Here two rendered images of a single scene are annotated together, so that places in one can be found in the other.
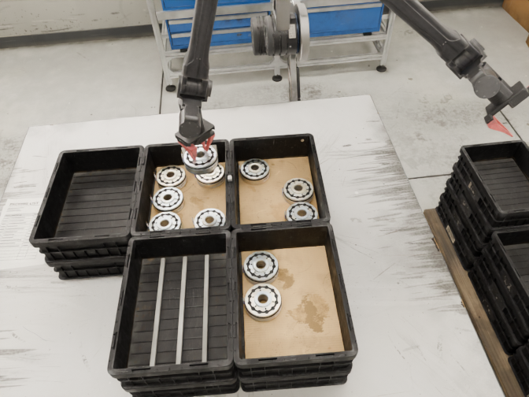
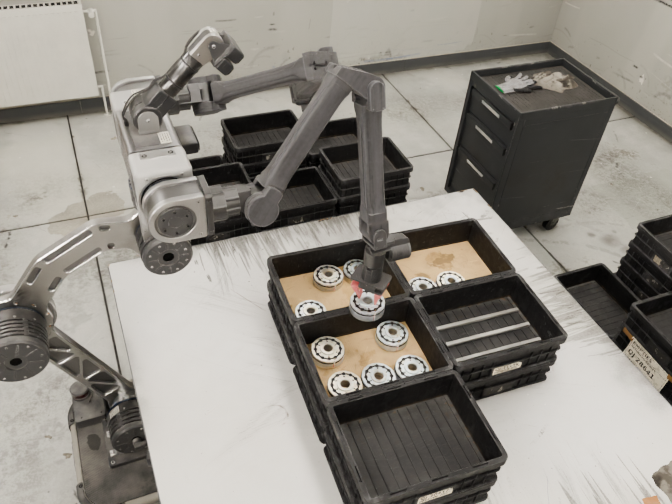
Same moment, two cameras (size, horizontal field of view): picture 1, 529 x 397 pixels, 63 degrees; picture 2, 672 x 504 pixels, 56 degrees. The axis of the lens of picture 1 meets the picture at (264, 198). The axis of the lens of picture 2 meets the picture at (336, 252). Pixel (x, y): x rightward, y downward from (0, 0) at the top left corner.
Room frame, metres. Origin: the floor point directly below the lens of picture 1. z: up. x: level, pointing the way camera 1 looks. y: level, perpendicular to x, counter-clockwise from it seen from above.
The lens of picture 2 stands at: (1.54, 1.33, 2.39)
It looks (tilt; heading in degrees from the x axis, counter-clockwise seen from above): 42 degrees down; 248
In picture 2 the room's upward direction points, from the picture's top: 6 degrees clockwise
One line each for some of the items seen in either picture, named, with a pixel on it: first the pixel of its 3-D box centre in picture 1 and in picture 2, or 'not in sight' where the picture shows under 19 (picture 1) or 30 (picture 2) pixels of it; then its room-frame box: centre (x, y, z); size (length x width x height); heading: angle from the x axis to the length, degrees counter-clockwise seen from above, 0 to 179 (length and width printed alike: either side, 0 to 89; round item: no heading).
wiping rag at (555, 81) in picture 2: not in sight; (555, 79); (-0.65, -1.19, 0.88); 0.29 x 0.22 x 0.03; 4
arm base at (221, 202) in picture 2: not in sight; (219, 202); (1.35, 0.15, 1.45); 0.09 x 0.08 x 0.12; 94
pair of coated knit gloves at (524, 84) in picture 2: not in sight; (515, 82); (-0.42, -1.20, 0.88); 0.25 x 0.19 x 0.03; 4
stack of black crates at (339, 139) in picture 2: not in sight; (332, 160); (0.44, -1.51, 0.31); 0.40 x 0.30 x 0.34; 4
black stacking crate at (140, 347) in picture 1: (179, 304); (485, 329); (0.55, 0.25, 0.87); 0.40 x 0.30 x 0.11; 1
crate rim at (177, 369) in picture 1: (175, 295); (488, 318); (0.55, 0.25, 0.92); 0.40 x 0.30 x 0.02; 1
